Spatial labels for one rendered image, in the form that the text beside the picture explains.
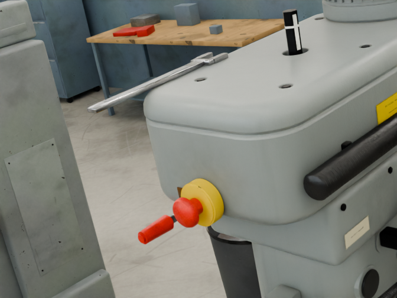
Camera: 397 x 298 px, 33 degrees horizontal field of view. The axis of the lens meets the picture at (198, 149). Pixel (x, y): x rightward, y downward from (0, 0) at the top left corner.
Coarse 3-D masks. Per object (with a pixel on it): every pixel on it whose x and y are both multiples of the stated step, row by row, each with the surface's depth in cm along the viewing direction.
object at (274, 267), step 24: (264, 264) 105; (288, 264) 101; (312, 264) 97; (360, 264) 97; (384, 264) 102; (264, 288) 107; (312, 288) 99; (336, 288) 97; (360, 288) 98; (384, 288) 103
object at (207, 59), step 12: (192, 60) 100; (204, 60) 98; (216, 60) 98; (168, 72) 95; (180, 72) 95; (144, 84) 92; (156, 84) 92; (120, 96) 88; (132, 96) 89; (96, 108) 85
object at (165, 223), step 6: (162, 216) 96; (168, 216) 95; (174, 216) 97; (156, 222) 94; (162, 222) 95; (168, 222) 95; (174, 222) 97; (144, 228) 94; (150, 228) 93; (156, 228) 94; (162, 228) 94; (168, 228) 95; (138, 234) 94; (144, 234) 93; (150, 234) 93; (156, 234) 94; (162, 234) 95; (144, 240) 93; (150, 240) 93
